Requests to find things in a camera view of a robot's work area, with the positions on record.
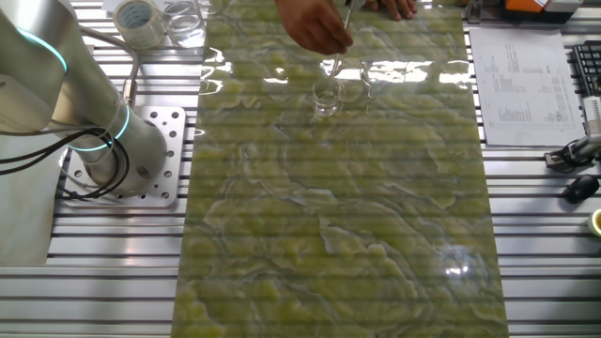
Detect person's right hand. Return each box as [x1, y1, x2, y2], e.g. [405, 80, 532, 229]
[273, 0, 355, 56]

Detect person's left hand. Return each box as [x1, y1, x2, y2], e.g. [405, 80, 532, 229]
[364, 0, 419, 22]

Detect clear glass stirring rod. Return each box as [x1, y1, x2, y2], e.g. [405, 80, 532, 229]
[331, 0, 359, 79]

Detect small clear glass beaker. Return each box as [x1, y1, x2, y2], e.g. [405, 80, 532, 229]
[312, 76, 343, 117]

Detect large clear glass beaker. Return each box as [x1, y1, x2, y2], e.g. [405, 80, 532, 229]
[161, 0, 208, 49]

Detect grey metal clamp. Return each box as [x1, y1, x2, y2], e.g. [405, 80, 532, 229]
[463, 0, 485, 24]

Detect orange box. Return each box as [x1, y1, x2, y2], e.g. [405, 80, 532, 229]
[504, 0, 549, 14]

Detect clear packing tape roll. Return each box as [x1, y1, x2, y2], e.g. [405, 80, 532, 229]
[112, 0, 166, 51]

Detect grey box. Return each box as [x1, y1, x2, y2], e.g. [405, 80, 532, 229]
[544, 0, 584, 13]

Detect printed table paper sheet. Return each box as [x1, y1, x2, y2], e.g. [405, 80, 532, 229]
[468, 26, 587, 148]

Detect green marble pattern mat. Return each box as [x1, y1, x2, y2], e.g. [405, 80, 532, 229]
[171, 0, 511, 338]

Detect black computer keyboard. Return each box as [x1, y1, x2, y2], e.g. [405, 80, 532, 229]
[571, 40, 601, 99]

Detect silver ridged device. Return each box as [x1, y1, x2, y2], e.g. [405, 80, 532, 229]
[544, 96, 601, 171]

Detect black computer mouse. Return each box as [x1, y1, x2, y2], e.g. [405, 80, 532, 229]
[561, 174, 601, 205]

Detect yellowish small tape roll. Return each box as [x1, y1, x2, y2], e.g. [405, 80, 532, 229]
[587, 207, 601, 238]

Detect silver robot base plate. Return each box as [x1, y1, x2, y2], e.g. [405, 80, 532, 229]
[59, 105, 188, 209]

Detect grey braided hose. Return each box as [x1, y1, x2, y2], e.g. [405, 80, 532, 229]
[77, 23, 142, 108]

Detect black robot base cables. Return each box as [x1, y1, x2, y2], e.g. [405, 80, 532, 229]
[0, 123, 132, 200]

